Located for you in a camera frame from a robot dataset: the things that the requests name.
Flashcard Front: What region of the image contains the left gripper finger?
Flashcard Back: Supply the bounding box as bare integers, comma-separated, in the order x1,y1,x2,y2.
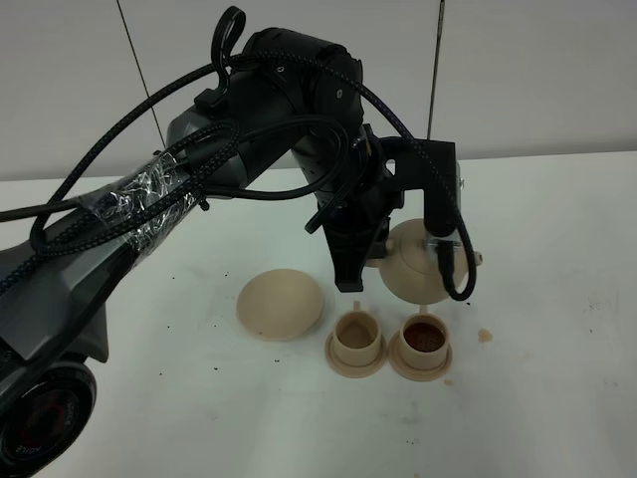
365,216,390,268
322,224,378,292

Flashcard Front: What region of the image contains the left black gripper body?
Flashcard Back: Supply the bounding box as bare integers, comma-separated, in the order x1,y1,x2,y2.
292,123,404,234

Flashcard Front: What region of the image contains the beige teapot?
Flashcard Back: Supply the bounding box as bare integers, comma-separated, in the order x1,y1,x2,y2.
367,217,485,305

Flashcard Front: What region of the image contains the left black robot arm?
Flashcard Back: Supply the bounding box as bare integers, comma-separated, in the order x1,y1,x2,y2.
1,20,402,477

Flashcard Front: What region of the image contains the beige teapot saucer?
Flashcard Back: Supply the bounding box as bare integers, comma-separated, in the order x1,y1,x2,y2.
236,269,324,342

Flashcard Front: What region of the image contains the left beige teacup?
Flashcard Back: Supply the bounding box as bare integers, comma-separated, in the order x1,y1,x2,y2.
331,301,383,366

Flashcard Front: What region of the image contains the beige teacup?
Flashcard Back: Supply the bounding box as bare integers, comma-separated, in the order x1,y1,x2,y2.
331,301,383,366
398,306,451,372

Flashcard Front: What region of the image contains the right teacup saucer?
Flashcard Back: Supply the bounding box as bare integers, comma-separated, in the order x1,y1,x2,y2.
388,333,453,381

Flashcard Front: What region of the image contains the teacup saucer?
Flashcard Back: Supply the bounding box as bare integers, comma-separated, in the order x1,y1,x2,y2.
388,333,453,381
324,334,387,378

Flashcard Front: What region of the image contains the right beige teacup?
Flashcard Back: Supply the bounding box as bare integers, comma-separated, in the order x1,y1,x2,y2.
398,306,451,372

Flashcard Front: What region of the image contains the left teacup saucer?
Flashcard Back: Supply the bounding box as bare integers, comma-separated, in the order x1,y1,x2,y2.
324,334,387,378

